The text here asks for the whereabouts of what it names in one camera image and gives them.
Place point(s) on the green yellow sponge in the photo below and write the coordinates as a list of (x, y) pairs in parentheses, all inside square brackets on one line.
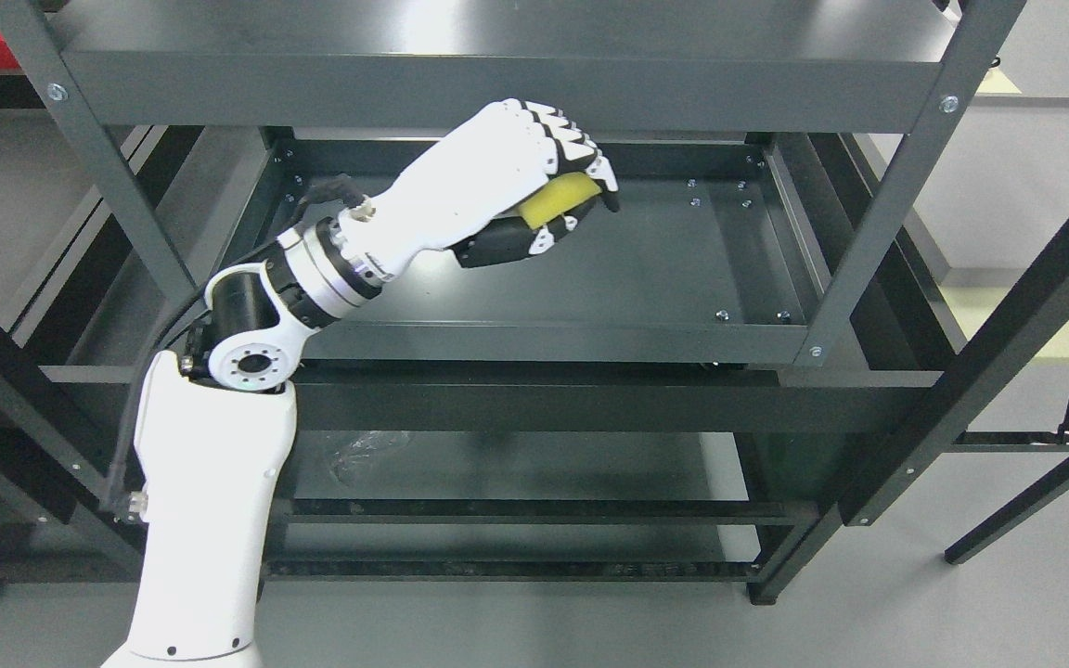
[(558, 196)]

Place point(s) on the dark metal shelf rack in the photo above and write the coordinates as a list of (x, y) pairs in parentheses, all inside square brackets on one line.
[(760, 280)]

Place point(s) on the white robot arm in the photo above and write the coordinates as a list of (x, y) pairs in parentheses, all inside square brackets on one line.
[(212, 446)]

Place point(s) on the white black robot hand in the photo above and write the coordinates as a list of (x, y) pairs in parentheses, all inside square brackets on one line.
[(462, 193)]

